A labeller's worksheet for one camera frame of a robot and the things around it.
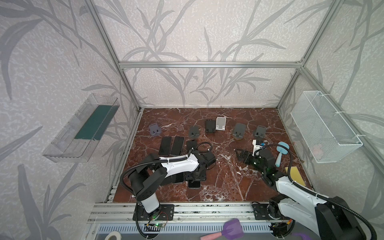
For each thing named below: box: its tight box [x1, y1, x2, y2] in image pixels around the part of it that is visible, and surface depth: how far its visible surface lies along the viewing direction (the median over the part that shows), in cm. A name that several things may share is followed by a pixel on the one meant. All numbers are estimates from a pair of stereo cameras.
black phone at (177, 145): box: [170, 136, 185, 156], surface depth 101 cm
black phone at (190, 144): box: [186, 139, 198, 153], surface depth 104 cm
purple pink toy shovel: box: [200, 218, 244, 240], surface depth 70 cm
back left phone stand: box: [188, 125, 201, 141], surface depth 105 cm
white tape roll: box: [104, 231, 122, 240], surface depth 69 cm
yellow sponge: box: [284, 166, 306, 187], surface depth 86 cm
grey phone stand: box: [149, 123, 161, 136], surface depth 104 cm
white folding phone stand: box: [215, 116, 226, 131], surface depth 107 cm
